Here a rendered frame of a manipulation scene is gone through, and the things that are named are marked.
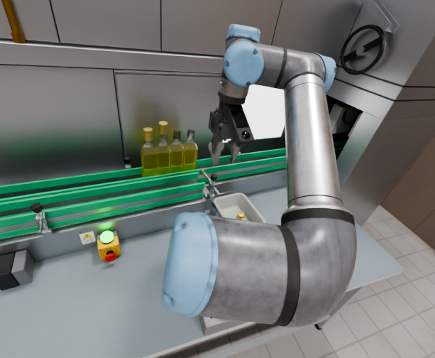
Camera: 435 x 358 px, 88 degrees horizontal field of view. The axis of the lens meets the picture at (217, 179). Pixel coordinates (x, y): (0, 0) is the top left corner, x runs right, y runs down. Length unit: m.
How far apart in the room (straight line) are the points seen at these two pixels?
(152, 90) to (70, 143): 0.39
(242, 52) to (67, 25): 0.64
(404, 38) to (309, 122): 1.03
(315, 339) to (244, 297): 1.60
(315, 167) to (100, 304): 0.78
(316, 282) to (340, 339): 1.66
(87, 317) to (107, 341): 0.10
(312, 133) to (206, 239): 0.24
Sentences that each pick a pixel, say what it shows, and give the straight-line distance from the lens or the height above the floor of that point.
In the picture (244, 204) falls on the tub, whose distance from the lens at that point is 1.14.
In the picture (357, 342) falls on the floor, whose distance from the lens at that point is 1.99.
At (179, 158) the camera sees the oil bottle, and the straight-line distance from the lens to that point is 0.98.
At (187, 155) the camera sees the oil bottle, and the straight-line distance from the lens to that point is 0.98.
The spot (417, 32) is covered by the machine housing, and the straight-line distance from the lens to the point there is 1.39.
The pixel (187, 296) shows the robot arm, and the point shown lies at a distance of 0.26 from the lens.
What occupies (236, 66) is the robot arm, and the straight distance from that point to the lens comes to 0.47.
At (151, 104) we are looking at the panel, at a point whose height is 1.21.
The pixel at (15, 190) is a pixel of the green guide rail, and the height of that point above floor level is 0.94.
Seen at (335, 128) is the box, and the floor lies 1.04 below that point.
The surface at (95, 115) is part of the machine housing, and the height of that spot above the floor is 1.16.
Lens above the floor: 1.56
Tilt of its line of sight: 37 degrees down
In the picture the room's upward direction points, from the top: 10 degrees clockwise
